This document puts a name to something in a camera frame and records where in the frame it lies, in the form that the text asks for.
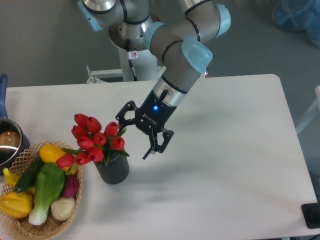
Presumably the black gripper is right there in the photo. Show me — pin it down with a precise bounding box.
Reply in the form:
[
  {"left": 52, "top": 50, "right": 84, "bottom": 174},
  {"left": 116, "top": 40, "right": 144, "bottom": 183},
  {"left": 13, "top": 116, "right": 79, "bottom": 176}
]
[{"left": 115, "top": 89, "right": 178, "bottom": 160}]

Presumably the red tulip bouquet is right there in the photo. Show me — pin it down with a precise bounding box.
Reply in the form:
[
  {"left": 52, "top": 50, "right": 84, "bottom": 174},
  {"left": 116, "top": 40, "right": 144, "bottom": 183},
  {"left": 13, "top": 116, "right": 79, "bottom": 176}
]
[{"left": 56, "top": 113, "right": 129, "bottom": 174}]

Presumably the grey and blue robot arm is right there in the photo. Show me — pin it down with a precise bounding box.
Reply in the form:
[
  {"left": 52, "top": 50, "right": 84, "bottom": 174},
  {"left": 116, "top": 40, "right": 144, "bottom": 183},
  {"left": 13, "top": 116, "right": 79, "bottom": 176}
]
[{"left": 77, "top": 0, "right": 231, "bottom": 154}]

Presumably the dark grey ribbed vase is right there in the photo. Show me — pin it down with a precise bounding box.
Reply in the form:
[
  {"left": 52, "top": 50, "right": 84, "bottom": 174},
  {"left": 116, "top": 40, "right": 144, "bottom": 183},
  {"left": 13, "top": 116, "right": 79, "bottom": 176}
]
[{"left": 94, "top": 153, "right": 130, "bottom": 185}]

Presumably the magenta radish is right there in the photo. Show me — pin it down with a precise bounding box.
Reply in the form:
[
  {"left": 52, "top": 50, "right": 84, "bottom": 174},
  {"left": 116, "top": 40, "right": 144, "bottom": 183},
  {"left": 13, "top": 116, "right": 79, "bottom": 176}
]
[{"left": 62, "top": 175, "right": 80, "bottom": 198}]

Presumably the yellow squash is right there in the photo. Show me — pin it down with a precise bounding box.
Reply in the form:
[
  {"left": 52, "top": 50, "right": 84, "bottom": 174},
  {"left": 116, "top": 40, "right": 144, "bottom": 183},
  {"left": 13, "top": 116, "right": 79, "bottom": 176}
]
[{"left": 39, "top": 144, "right": 77, "bottom": 175}]

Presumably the green bok choy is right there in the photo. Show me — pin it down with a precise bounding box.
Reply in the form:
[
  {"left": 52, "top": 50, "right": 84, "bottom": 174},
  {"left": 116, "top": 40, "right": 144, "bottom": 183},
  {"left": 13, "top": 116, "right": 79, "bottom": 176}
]
[{"left": 28, "top": 163, "right": 65, "bottom": 226}]

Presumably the white garlic bulb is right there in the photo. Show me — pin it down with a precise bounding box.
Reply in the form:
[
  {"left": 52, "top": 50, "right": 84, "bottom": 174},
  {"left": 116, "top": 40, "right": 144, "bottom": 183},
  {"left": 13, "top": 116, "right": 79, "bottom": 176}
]
[{"left": 50, "top": 197, "right": 75, "bottom": 221}]

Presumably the dark green cucumber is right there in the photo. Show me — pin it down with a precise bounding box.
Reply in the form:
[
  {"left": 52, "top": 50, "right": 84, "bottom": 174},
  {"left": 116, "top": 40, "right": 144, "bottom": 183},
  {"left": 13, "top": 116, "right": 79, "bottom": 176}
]
[{"left": 14, "top": 155, "right": 45, "bottom": 193}]

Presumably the small yellow gourd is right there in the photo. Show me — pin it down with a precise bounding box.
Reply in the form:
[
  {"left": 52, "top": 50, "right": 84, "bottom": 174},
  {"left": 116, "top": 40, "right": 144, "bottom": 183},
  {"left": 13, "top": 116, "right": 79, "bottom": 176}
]
[{"left": 3, "top": 167, "right": 35, "bottom": 196}]

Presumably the orange yellow pumpkin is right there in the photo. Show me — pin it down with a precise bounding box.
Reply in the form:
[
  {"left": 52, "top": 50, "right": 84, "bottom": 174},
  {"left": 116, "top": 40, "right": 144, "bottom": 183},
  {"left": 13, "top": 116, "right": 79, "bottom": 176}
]
[{"left": 0, "top": 191, "right": 33, "bottom": 219}]

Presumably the woven wicker basket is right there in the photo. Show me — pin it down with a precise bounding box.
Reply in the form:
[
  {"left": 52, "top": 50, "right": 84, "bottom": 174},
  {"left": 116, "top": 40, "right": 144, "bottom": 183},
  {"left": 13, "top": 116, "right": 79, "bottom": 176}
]
[{"left": 0, "top": 141, "right": 83, "bottom": 240}]

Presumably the blue plastic bag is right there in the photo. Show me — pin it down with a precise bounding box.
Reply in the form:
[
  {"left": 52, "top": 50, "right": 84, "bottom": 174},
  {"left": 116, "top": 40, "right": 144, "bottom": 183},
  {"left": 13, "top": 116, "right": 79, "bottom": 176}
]
[{"left": 272, "top": 0, "right": 320, "bottom": 47}]

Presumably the black device at table edge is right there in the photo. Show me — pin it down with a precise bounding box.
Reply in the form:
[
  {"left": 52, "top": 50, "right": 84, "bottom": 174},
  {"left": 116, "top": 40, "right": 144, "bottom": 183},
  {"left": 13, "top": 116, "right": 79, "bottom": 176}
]
[{"left": 301, "top": 202, "right": 320, "bottom": 229}]

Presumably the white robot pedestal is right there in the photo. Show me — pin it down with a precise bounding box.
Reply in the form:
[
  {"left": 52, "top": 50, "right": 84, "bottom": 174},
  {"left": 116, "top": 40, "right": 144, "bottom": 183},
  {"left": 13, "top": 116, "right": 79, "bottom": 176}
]
[{"left": 85, "top": 15, "right": 168, "bottom": 84}]

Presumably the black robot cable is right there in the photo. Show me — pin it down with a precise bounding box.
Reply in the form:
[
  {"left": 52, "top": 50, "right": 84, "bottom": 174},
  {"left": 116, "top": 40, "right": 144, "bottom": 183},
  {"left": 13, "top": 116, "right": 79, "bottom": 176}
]
[{"left": 125, "top": 38, "right": 139, "bottom": 82}]

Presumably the blue handled saucepan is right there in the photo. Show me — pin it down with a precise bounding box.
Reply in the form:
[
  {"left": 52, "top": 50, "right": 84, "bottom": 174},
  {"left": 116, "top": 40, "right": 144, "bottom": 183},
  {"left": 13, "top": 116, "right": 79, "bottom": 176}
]
[{"left": 0, "top": 73, "right": 30, "bottom": 176}]

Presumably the white furniture frame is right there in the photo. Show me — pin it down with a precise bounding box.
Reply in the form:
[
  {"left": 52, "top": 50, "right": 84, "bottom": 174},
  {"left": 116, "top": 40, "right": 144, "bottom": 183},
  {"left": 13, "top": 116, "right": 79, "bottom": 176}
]
[{"left": 295, "top": 85, "right": 320, "bottom": 135}]

